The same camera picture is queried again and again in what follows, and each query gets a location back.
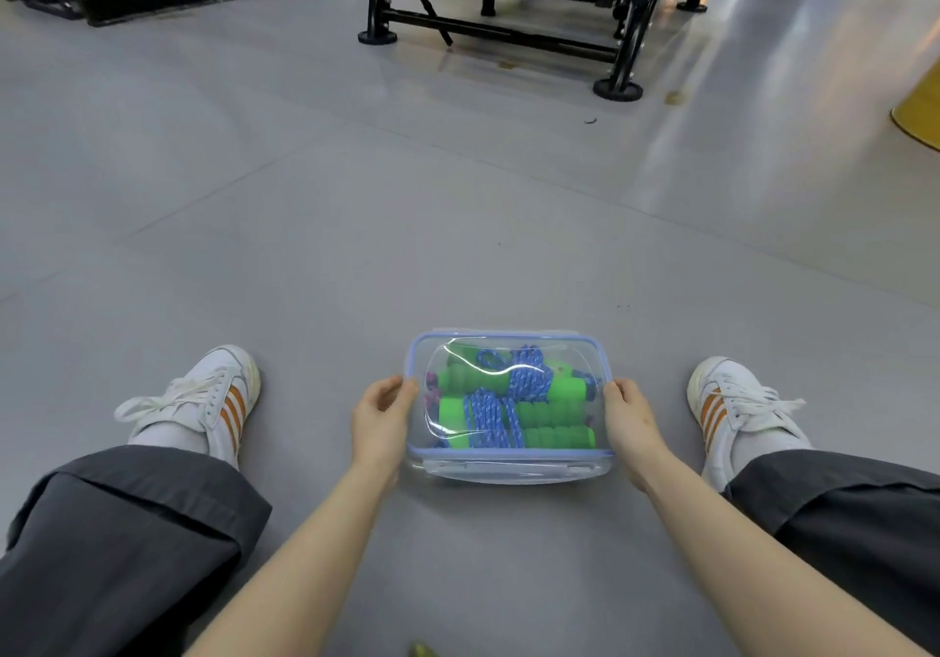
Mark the person's right white sneaker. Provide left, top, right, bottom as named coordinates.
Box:
left=686, top=354, right=813, bottom=493

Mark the person's white sneaker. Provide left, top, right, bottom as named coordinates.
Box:
left=114, top=344, right=262, bottom=471
left=686, top=354, right=813, bottom=493

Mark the person's left hand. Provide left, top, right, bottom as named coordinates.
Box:
left=350, top=375, right=420, bottom=493

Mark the person's right hand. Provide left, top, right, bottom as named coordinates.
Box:
left=601, top=377, right=674, bottom=494

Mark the blue skipping rope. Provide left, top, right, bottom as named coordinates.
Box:
left=437, top=392, right=597, bottom=450
left=425, top=344, right=600, bottom=402

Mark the large yellow barrel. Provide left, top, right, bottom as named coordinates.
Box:
left=889, top=58, right=940, bottom=153

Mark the person's left forearm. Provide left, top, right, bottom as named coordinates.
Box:
left=183, top=457, right=401, bottom=657

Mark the clear blue-rimmed box lid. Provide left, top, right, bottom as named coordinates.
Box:
left=403, top=328, right=616, bottom=461

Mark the clear plastic box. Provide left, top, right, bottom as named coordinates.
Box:
left=405, top=450, right=615, bottom=487

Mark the person's leg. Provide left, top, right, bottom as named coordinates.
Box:
left=0, top=446, right=273, bottom=657
left=723, top=448, right=940, bottom=654

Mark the person's right forearm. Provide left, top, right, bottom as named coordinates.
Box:
left=638, top=457, right=930, bottom=657

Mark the person's left leg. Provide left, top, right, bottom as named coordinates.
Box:
left=0, top=446, right=273, bottom=657

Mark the person's left white sneaker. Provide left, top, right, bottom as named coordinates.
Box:
left=114, top=344, right=262, bottom=471

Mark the person's right leg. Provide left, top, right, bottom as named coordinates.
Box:
left=723, top=448, right=940, bottom=654

